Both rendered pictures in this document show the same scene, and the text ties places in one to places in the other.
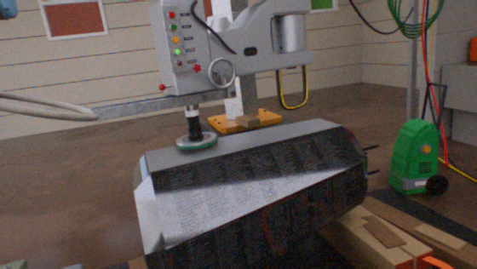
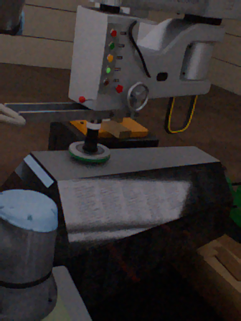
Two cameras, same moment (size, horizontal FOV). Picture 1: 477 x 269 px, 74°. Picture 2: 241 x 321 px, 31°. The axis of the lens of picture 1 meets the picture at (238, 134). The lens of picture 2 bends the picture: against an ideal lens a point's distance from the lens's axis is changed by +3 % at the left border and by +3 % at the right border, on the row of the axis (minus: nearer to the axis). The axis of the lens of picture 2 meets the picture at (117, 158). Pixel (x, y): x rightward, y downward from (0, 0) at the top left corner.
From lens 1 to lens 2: 88 cm
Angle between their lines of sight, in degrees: 17
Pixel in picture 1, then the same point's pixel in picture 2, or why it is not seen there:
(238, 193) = (131, 213)
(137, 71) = not seen: outside the picture
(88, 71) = not seen: outside the picture
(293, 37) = (199, 66)
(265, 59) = (171, 85)
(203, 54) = (125, 75)
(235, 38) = (154, 62)
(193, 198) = (95, 212)
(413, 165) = not seen: outside the picture
